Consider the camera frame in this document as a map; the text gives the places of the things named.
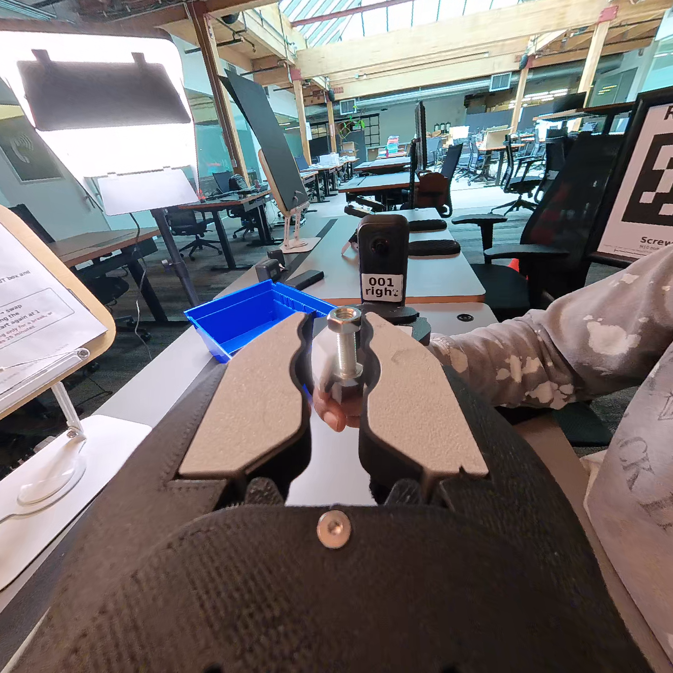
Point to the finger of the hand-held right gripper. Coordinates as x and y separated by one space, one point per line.
322 363

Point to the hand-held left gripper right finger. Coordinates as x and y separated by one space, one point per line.
415 410

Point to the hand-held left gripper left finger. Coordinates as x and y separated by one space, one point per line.
252 405

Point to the silver hex bolt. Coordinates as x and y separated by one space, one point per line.
345 352

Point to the silver hex nut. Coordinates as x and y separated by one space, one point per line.
344 324

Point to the blue plastic bin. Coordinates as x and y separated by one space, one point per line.
236 320

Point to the person's right forearm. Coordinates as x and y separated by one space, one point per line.
552 342

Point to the person's right hand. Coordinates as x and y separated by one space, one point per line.
336 418

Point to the black armrest pad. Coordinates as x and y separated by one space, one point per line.
427 225
434 248

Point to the brown bag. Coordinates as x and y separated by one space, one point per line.
434 192

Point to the flat black remote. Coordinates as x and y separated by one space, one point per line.
307 277

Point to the small black device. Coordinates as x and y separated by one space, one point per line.
269 269

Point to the computer monitor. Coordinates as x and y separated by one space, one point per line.
420 136

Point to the green potted plant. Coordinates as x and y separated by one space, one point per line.
353 125

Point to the wooden document stand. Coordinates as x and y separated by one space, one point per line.
268 179
100 447

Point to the black tilted board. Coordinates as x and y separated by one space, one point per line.
263 142

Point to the light stand pole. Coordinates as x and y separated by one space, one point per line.
171 247

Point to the black mesh office chair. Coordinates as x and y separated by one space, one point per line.
568 200

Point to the wooden top desk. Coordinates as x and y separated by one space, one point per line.
100 242

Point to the printed instruction sheet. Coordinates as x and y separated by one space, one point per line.
31 315

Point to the person's grey hoodie torso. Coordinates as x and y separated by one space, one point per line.
641 499

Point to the framed tag poster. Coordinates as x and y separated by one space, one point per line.
646 184

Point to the studio light panel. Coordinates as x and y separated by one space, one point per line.
105 152

